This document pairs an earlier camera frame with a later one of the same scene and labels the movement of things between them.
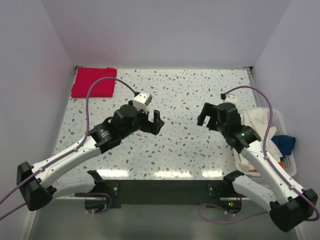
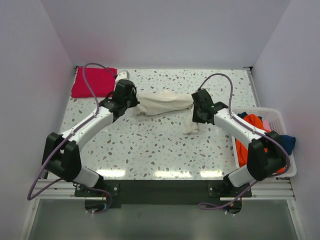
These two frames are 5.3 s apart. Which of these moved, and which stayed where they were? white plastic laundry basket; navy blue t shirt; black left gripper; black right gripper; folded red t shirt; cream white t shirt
Moved: cream white t shirt; black right gripper; black left gripper
Stayed: white plastic laundry basket; folded red t shirt; navy blue t shirt
